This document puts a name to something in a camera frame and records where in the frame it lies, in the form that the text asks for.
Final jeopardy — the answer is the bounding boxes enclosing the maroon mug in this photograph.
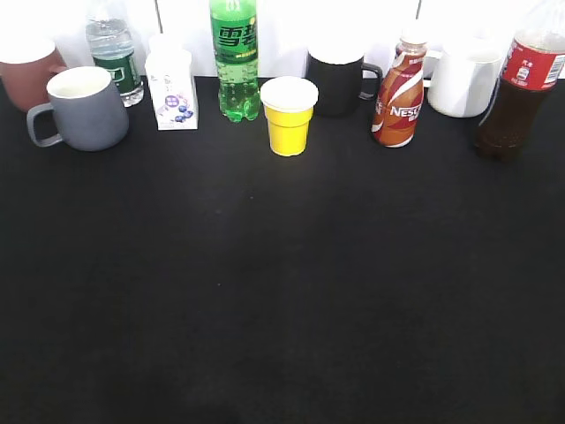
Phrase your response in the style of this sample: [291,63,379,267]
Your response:
[1,36,67,112]

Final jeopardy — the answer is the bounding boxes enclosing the coca-cola bottle red label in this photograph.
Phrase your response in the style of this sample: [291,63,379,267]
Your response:
[474,1,564,161]

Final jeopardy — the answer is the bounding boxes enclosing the black mug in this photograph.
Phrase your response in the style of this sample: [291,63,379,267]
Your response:
[305,38,383,117]

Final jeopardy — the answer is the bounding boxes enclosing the white blueberry milk carton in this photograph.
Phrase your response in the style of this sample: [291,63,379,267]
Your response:
[145,34,199,131]

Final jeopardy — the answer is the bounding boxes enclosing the clear water bottle green label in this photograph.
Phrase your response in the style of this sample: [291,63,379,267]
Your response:
[86,1,144,108]

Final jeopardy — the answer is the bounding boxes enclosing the yellow paper cup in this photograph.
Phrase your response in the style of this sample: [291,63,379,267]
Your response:
[260,76,319,156]

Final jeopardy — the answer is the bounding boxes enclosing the brown nescafe bottle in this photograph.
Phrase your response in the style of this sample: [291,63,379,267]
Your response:
[371,20,428,148]

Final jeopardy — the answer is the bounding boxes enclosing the white mug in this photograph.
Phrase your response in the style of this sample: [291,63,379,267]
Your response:
[424,36,503,118]

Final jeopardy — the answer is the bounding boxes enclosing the grey mug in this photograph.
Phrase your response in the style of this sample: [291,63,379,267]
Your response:
[26,66,129,152]

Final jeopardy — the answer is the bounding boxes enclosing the green sprite bottle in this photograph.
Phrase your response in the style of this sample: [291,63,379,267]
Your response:
[209,0,260,123]

